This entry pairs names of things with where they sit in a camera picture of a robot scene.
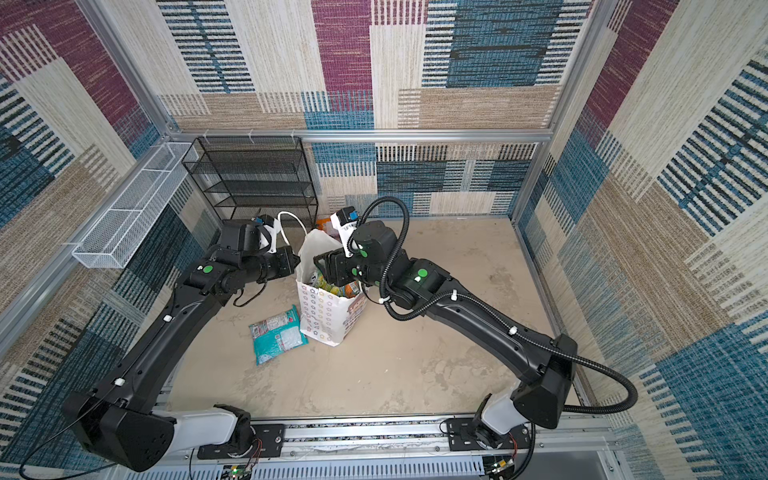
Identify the black wire shelf rack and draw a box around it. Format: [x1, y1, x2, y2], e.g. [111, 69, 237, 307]
[182, 136, 319, 227]

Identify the black corrugated cable conduit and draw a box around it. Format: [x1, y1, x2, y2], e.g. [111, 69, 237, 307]
[356, 196, 640, 480]

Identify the white wire wall basket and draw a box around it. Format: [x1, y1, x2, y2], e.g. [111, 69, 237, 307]
[72, 142, 192, 269]

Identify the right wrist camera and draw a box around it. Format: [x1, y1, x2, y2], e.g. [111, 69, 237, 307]
[330, 206, 359, 258]

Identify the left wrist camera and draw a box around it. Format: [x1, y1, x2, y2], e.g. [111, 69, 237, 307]
[253, 215, 282, 254]

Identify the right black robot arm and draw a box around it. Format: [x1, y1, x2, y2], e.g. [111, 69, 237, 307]
[312, 221, 577, 443]

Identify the orange candy bag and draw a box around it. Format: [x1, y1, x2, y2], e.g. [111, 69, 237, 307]
[325, 280, 361, 299]
[315, 215, 335, 236]

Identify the orange candy bag front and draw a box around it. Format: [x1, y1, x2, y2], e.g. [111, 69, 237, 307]
[325, 280, 361, 299]

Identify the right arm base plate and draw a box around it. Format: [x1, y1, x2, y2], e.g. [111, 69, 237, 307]
[439, 417, 531, 451]

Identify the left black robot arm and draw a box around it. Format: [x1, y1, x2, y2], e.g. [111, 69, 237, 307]
[62, 247, 300, 472]

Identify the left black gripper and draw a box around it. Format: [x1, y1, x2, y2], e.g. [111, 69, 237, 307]
[243, 246, 302, 286]

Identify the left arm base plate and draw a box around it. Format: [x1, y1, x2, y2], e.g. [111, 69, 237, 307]
[196, 423, 286, 460]

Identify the orange candy bag by shelf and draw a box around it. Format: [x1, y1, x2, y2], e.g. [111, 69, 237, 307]
[315, 215, 335, 236]

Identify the aluminium mounting rail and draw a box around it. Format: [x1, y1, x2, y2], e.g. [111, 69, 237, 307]
[140, 414, 632, 479]

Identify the white paper bag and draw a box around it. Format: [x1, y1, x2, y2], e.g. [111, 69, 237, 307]
[276, 211, 366, 347]

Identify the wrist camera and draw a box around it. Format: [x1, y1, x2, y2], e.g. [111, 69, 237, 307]
[253, 215, 282, 254]
[330, 206, 359, 258]

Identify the teal mint candy bag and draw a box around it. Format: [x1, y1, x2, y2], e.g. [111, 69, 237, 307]
[249, 305, 309, 365]

